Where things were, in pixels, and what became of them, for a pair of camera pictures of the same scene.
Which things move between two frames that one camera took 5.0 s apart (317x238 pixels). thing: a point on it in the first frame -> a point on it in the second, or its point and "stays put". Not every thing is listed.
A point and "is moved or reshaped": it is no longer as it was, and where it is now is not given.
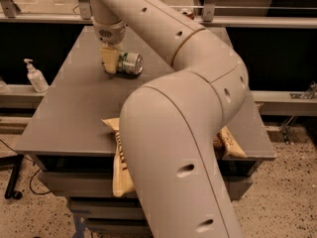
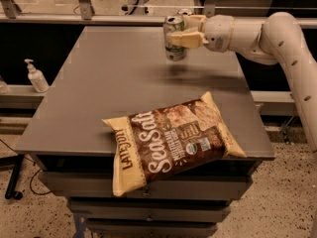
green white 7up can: [130, 62] is moved or reshaped
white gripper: [109, 34] -> [218, 33]
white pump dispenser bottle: [36, 77] stays put
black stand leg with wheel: [15, 161] stays put
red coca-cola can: [188, 13] stays put
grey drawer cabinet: [74, 151] stays put
